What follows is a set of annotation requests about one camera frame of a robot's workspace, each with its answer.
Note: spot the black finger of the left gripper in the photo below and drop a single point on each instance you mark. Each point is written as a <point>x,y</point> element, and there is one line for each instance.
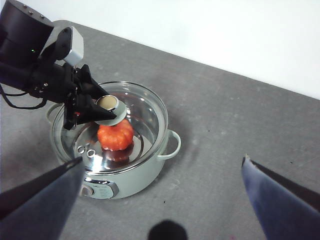
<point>91,85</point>
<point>92,111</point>

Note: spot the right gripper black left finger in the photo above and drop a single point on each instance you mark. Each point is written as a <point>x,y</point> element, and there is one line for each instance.
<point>37,205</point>

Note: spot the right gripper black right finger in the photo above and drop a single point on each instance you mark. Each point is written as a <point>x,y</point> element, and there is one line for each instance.
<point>282,207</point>

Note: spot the orange toy pumpkin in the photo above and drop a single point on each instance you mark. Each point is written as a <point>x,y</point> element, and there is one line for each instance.
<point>115,137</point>

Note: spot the glass lid with green knob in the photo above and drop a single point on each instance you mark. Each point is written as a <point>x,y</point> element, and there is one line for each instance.
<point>147,120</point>

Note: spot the pale green electric pot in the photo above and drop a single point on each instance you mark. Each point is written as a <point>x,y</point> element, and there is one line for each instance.
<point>140,180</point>

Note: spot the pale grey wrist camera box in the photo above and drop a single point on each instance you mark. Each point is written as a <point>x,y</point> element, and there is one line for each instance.
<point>75,45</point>

